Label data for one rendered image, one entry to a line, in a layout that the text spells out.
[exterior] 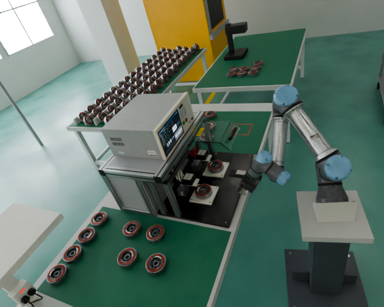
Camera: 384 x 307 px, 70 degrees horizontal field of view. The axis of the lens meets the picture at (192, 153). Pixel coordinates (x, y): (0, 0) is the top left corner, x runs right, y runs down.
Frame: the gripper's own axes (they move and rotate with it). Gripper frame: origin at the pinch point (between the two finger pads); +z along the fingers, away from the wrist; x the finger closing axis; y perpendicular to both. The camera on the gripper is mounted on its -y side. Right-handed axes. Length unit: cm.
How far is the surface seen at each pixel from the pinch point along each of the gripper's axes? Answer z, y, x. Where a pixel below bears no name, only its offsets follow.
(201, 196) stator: 12.9, -16.8, -5.4
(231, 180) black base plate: 10.3, -3.4, 15.4
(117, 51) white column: 148, -262, 297
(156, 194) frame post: 10.4, -41.0, -20.4
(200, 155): 8.1, -29.7, 21.4
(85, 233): 50, -72, -45
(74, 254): 47, -69, -60
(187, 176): 8.3, -30.0, -0.4
